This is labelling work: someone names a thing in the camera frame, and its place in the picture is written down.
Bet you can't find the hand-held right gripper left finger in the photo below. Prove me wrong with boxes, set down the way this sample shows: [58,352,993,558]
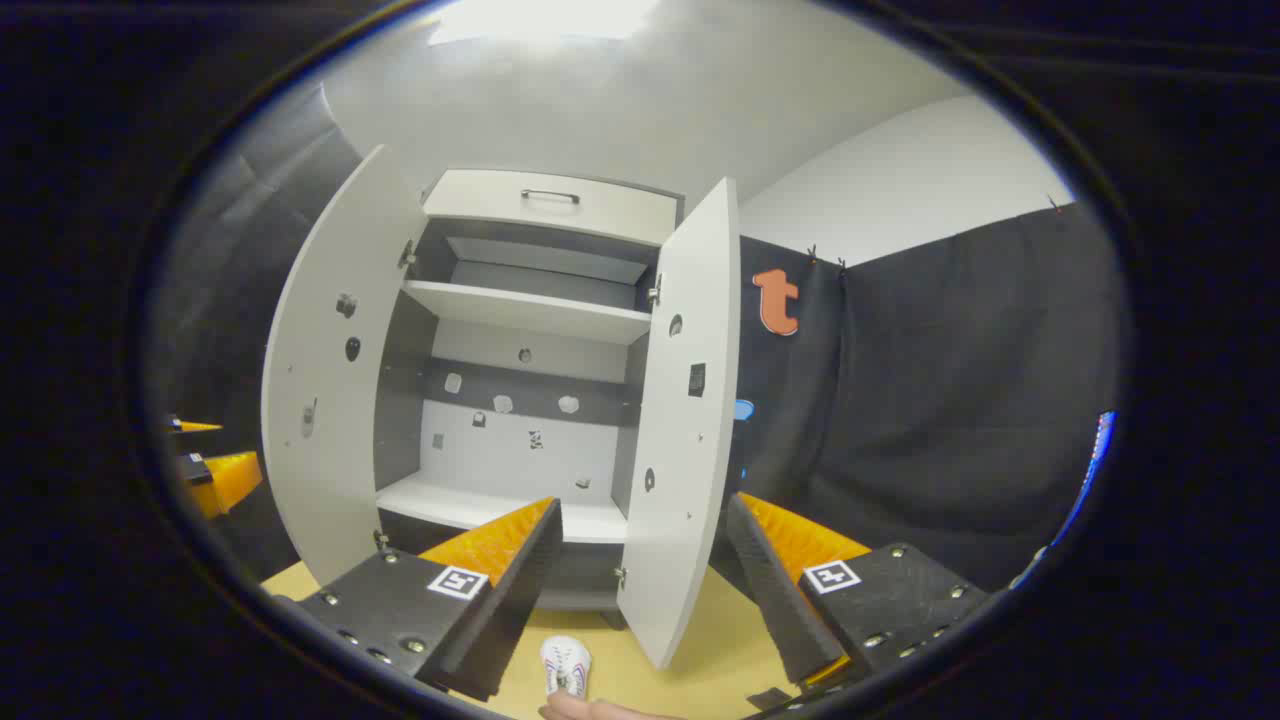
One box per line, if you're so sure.
[265,495,566,703]

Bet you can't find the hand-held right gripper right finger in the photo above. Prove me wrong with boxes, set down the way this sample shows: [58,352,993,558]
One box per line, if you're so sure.
[712,490,993,701]

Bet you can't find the white canvas shoe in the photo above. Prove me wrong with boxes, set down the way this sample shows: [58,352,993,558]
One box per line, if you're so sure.
[540,635,593,698]

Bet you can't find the white door with camera sticker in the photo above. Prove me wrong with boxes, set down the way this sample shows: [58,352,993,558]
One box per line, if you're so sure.
[260,145,429,589]

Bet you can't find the white shoe cabinet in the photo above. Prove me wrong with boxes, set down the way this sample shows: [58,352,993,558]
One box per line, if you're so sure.
[260,145,743,671]

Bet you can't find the white door with headphone sticker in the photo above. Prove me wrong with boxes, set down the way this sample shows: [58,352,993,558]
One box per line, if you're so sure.
[617,178,743,671]

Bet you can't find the black backdrop cloth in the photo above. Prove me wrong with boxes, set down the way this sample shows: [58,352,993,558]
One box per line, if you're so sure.
[150,85,1123,593]

